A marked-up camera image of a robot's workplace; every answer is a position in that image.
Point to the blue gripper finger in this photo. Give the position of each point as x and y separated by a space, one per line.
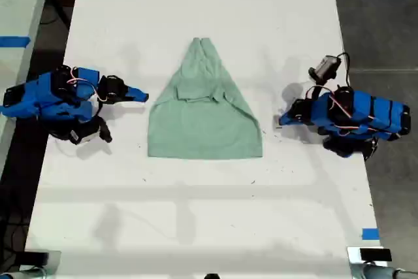
137 99
137 92
286 117
294 123

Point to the pale green T-shirt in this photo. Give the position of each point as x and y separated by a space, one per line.
202 128

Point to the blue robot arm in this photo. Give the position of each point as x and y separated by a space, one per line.
365 112
32 99

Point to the long blue tape strip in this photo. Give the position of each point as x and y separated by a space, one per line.
14 41

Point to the white side table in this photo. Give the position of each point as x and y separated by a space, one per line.
19 1

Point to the short blue tape piece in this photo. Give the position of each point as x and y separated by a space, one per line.
370 234

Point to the shiny metal plate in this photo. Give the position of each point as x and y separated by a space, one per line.
353 259
55 261

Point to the small black box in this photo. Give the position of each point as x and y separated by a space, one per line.
36 257
375 254

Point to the small black round object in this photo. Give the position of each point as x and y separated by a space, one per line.
212 276

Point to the grey metal tube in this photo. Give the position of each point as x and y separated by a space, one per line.
385 272

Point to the short black camera stalk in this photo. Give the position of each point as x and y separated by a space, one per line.
321 84
105 130

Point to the grey black camera box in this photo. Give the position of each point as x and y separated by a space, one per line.
325 66

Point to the black camera box white label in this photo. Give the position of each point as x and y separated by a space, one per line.
80 134

